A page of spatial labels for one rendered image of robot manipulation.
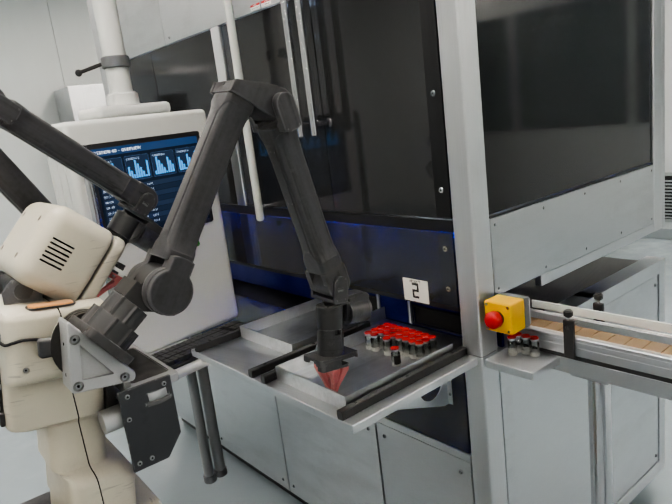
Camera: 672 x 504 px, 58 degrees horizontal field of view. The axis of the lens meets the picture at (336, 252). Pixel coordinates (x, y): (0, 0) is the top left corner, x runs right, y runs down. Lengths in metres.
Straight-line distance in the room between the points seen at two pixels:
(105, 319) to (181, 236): 0.18
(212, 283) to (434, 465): 0.96
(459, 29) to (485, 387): 0.82
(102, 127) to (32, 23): 4.84
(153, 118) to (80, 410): 1.09
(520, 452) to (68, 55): 5.90
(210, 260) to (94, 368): 1.18
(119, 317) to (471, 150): 0.81
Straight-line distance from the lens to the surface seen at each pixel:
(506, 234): 1.51
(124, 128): 2.00
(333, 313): 1.26
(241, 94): 1.08
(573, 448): 1.99
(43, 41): 6.76
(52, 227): 1.13
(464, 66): 1.38
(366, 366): 1.50
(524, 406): 1.71
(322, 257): 1.22
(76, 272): 1.14
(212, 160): 1.07
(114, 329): 1.02
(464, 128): 1.38
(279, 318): 1.89
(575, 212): 1.78
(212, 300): 2.18
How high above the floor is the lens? 1.49
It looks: 13 degrees down
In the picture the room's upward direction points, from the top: 7 degrees counter-clockwise
